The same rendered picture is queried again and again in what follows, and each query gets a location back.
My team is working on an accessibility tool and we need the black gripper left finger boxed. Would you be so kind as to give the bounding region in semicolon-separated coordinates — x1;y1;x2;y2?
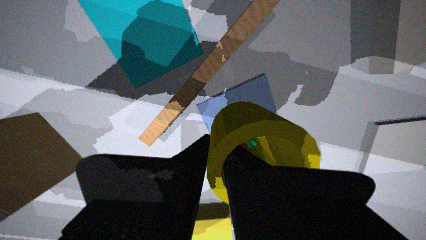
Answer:
75;134;210;240

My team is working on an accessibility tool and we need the wooden plank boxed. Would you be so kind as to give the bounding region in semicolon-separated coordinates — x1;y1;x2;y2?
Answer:
138;0;280;147

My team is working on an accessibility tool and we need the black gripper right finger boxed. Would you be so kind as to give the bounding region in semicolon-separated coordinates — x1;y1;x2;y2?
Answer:
222;145;376;240

